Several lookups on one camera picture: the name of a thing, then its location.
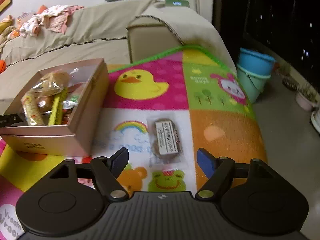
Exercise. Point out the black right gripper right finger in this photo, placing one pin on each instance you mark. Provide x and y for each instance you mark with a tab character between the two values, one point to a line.
220	172

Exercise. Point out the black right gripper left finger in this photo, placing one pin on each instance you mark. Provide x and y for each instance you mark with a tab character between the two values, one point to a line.
104	173

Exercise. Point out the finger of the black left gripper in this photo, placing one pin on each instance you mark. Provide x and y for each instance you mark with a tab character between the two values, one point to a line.
8	120

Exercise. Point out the cream wafer snack packet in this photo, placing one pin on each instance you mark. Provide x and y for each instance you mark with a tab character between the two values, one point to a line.
31	111

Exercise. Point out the yellow stick snack packet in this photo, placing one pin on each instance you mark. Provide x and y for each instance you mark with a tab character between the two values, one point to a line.
55	117

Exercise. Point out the packaged round bread bun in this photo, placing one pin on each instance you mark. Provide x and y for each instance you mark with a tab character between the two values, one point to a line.
51	83

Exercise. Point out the brown cookie packet white label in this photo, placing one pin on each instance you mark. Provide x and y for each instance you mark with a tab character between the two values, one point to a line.
165	145

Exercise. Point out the pink cardboard box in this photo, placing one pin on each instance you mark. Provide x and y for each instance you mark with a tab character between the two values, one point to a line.
73	137

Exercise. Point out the orange ball toy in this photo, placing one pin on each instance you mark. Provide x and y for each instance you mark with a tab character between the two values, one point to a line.
3	66

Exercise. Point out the colourful cartoon play mat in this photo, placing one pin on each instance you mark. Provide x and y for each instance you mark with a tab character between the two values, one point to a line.
199	95

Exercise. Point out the teal plastic bucket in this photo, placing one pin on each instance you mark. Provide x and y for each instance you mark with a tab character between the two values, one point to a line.
252	83

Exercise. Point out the pile of baby clothes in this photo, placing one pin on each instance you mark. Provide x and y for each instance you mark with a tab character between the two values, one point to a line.
54	19

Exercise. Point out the white potted plant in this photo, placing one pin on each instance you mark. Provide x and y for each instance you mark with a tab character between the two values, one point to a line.
306	97

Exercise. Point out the blue plastic bucket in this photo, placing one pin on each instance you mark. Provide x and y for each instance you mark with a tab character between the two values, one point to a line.
253	61

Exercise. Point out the beige covered sofa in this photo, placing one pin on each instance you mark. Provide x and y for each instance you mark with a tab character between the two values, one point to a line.
112	31

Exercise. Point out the green digital clock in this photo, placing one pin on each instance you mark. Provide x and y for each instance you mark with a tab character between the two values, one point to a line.
177	3

